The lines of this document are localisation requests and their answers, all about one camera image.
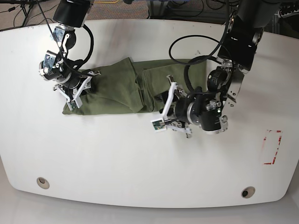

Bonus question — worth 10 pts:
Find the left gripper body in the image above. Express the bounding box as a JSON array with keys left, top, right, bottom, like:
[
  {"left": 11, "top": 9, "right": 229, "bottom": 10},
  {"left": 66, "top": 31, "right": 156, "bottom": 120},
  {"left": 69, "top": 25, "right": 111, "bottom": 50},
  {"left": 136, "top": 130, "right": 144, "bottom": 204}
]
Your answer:
[{"left": 160, "top": 75, "right": 192, "bottom": 138}]

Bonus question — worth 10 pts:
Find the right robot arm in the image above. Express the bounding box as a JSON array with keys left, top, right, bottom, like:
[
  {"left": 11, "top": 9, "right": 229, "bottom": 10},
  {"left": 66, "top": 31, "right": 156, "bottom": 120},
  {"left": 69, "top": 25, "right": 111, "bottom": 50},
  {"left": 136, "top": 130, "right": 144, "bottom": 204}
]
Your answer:
[{"left": 39, "top": 0, "right": 100, "bottom": 110}]

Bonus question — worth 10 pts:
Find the left table cable grommet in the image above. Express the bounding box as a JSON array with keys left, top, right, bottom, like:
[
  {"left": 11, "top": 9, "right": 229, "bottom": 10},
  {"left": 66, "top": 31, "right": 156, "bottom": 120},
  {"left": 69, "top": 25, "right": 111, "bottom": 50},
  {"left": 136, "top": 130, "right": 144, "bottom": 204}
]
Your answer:
[{"left": 36, "top": 177, "right": 50, "bottom": 189}]

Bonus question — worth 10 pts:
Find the olive green t-shirt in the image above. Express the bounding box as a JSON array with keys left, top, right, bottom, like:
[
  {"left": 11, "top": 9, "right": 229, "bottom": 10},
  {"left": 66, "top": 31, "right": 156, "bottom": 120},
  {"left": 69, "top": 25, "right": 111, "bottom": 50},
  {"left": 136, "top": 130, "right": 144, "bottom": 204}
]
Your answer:
[{"left": 62, "top": 57, "right": 208, "bottom": 116}]

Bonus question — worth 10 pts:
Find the table cable grommet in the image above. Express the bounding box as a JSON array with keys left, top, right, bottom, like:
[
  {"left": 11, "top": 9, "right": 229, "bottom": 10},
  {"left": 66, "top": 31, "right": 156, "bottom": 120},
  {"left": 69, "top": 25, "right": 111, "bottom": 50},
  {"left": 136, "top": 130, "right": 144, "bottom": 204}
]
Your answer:
[
  {"left": 36, "top": 177, "right": 50, "bottom": 189},
  {"left": 241, "top": 186, "right": 256, "bottom": 199}
]

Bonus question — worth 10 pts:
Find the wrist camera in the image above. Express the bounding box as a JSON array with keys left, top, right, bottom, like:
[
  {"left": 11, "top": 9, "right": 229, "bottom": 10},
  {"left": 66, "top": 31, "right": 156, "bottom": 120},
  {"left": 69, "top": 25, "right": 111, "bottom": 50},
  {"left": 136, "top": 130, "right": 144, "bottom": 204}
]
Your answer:
[
  {"left": 66, "top": 98, "right": 83, "bottom": 111},
  {"left": 151, "top": 119, "right": 167, "bottom": 133}
]

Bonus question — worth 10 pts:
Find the red tape rectangle marking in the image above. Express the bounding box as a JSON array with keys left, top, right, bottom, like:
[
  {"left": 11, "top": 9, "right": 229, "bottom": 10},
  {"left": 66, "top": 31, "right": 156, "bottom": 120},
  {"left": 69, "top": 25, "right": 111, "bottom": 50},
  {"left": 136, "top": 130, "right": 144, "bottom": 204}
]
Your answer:
[{"left": 261, "top": 130, "right": 283, "bottom": 165}]

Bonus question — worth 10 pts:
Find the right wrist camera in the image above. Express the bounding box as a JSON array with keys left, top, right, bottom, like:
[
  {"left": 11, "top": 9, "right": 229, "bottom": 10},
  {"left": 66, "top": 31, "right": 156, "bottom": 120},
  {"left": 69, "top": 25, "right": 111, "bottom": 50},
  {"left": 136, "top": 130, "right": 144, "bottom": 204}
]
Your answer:
[{"left": 66, "top": 98, "right": 83, "bottom": 111}]

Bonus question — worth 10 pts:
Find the right table cable grommet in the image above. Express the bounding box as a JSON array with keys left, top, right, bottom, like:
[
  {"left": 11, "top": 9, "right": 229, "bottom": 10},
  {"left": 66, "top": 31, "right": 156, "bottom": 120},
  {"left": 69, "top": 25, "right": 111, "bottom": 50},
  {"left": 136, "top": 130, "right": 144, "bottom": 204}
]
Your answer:
[{"left": 241, "top": 186, "right": 256, "bottom": 199}]

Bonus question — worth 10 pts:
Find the white power strip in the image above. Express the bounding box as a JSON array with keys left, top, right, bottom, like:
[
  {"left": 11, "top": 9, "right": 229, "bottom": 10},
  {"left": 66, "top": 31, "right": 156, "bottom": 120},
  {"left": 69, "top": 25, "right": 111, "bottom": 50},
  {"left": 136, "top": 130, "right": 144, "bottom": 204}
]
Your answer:
[{"left": 278, "top": 4, "right": 299, "bottom": 18}]

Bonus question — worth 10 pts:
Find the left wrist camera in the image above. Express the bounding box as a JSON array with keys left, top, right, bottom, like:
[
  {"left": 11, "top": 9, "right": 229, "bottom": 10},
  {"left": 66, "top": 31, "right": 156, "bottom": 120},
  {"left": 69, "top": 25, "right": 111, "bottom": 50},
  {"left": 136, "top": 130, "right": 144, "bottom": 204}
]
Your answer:
[{"left": 151, "top": 119, "right": 167, "bottom": 133}]

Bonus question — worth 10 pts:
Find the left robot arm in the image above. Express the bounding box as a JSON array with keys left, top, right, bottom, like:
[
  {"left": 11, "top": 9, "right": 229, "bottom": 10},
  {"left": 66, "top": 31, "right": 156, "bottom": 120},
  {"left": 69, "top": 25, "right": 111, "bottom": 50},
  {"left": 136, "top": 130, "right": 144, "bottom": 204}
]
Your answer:
[{"left": 152, "top": 0, "right": 282, "bottom": 137}]

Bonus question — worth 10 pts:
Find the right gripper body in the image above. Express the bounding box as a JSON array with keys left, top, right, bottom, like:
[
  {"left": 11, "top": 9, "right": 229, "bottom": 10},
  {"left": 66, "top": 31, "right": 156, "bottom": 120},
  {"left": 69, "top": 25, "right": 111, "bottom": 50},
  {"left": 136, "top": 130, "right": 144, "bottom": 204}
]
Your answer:
[{"left": 53, "top": 70, "right": 101, "bottom": 102}]

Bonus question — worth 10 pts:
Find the black tripod stand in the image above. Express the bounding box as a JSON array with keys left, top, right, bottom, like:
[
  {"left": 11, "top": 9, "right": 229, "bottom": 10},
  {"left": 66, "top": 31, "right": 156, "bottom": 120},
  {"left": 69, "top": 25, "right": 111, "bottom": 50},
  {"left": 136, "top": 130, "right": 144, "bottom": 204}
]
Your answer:
[{"left": 0, "top": 0, "right": 47, "bottom": 28}]

